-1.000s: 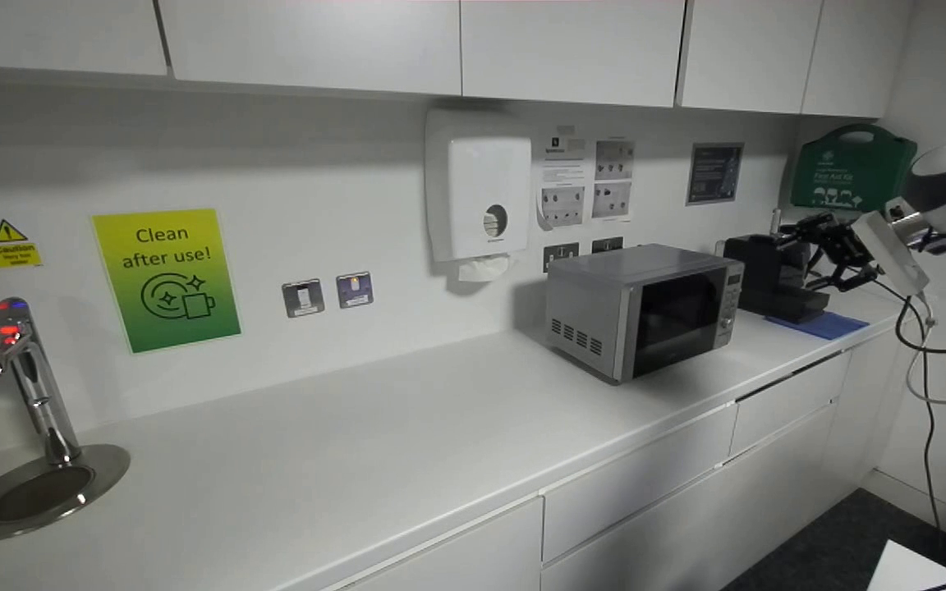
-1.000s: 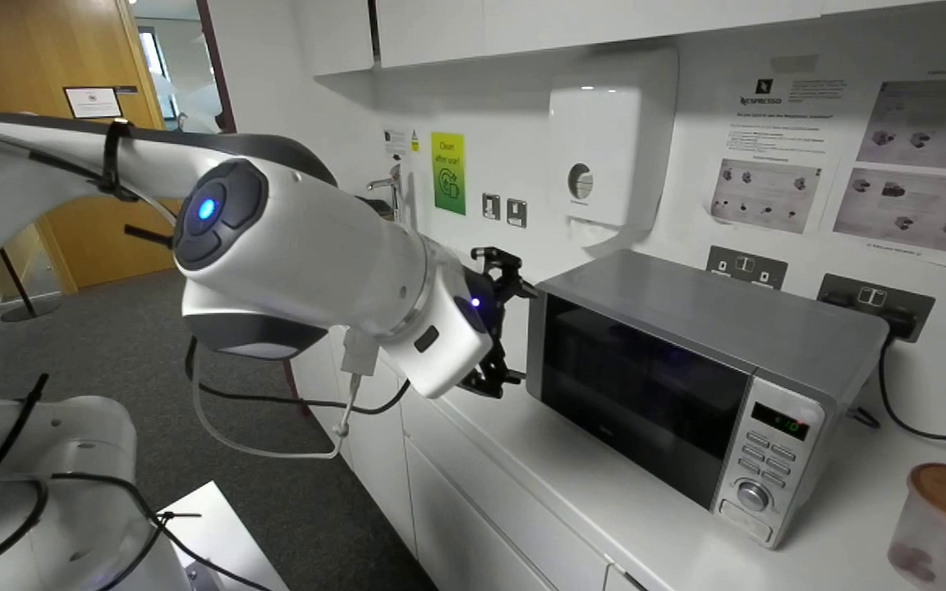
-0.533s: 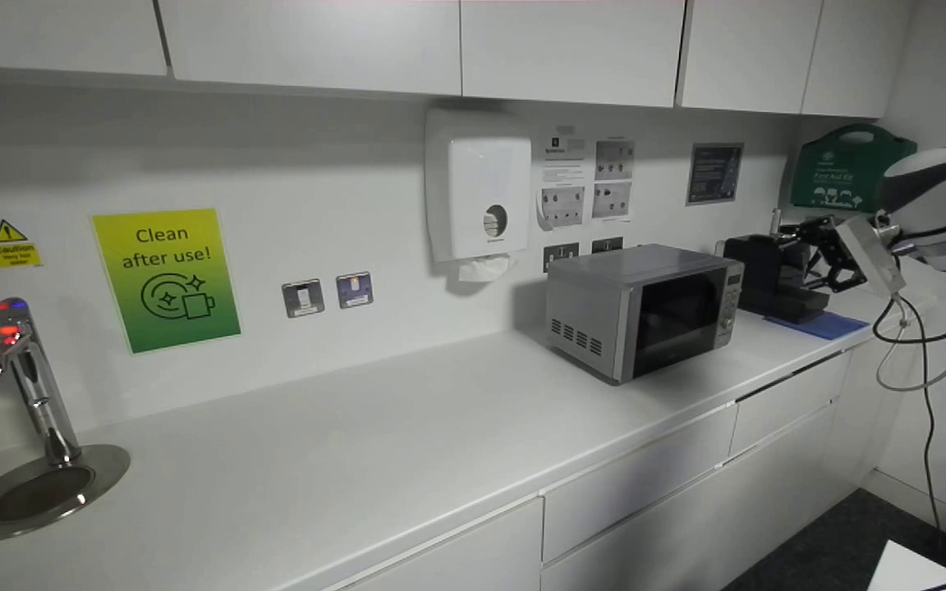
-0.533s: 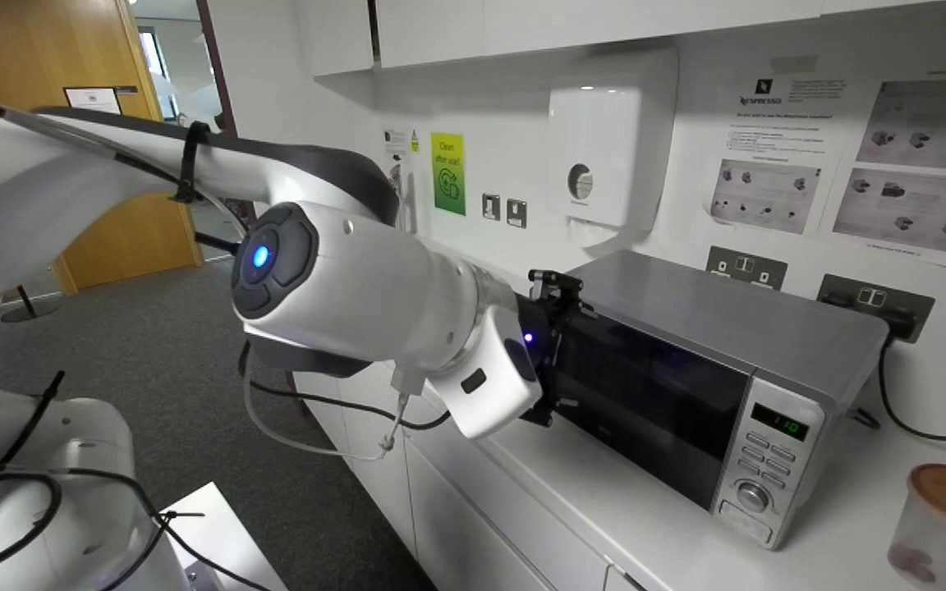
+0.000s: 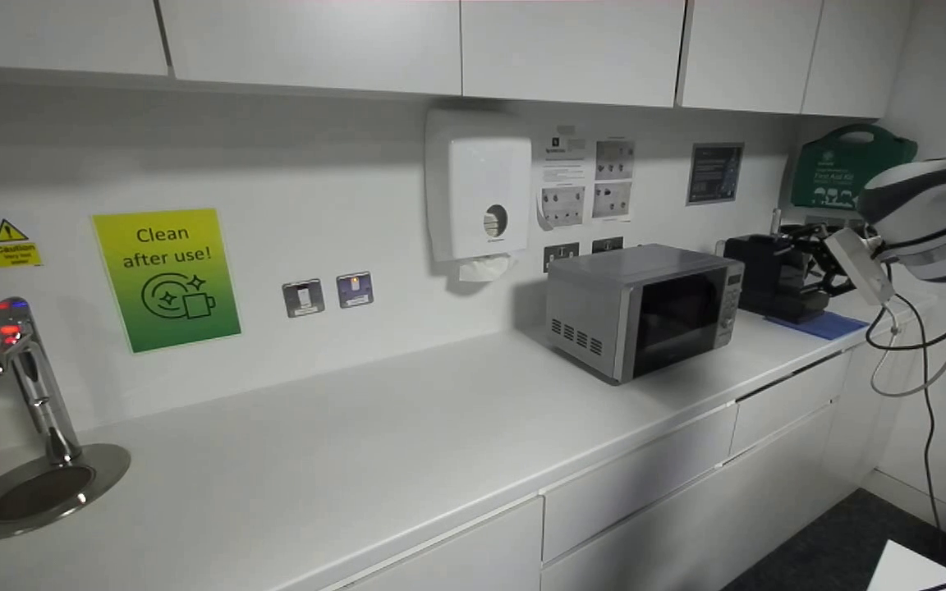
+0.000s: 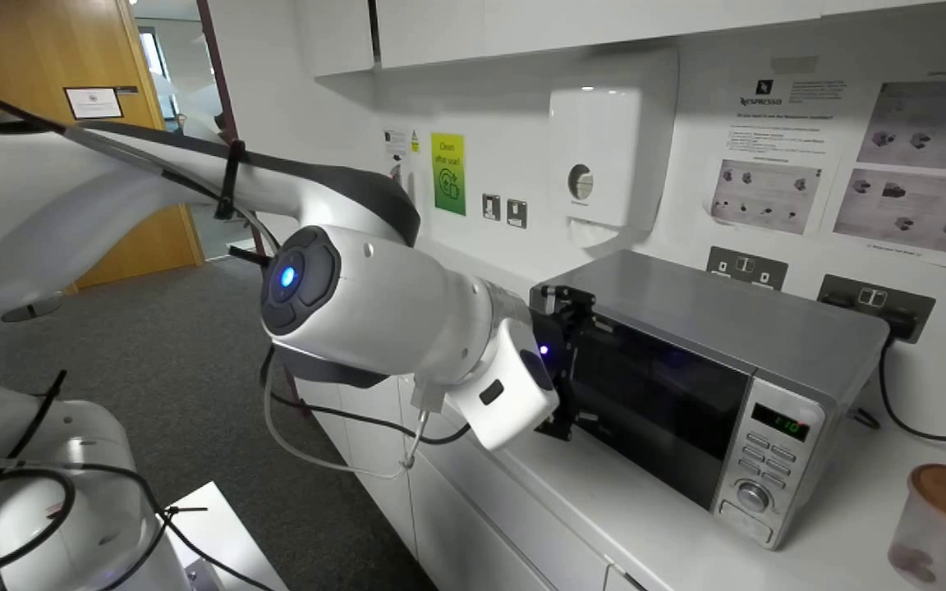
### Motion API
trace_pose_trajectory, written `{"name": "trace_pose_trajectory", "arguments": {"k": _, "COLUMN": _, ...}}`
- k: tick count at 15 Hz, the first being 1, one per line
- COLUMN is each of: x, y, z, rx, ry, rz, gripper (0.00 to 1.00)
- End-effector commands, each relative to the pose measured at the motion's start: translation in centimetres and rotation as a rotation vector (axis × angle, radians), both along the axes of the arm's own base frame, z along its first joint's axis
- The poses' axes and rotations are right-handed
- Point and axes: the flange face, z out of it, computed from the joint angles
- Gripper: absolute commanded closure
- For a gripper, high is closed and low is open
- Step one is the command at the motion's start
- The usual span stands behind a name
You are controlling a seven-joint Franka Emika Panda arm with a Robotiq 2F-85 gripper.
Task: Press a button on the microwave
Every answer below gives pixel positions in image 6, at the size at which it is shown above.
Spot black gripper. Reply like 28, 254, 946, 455
527, 284, 599, 440

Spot silver microwave oven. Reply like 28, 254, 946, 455
525, 250, 893, 550

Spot white paper towel dispenser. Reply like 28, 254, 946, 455
549, 83, 646, 254

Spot green yellow cleaning poster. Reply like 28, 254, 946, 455
430, 129, 469, 221

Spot white lower cabinets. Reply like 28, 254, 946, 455
296, 375, 651, 591

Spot white coffee capsule poster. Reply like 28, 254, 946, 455
699, 63, 946, 274

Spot grey robot mounting table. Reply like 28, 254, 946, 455
158, 479, 288, 591

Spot white door sign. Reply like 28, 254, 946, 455
61, 83, 123, 121

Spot wooden door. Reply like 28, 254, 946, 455
0, 0, 207, 293

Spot black double wall socket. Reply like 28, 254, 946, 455
816, 271, 939, 346
707, 244, 791, 293

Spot white robot arm cable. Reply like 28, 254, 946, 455
260, 363, 432, 475

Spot white upper wall cabinets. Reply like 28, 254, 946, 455
296, 0, 946, 77

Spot black microwave power cable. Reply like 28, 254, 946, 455
876, 335, 946, 446

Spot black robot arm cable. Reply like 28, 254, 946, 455
0, 74, 476, 449

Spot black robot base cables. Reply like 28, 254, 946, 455
0, 369, 280, 591

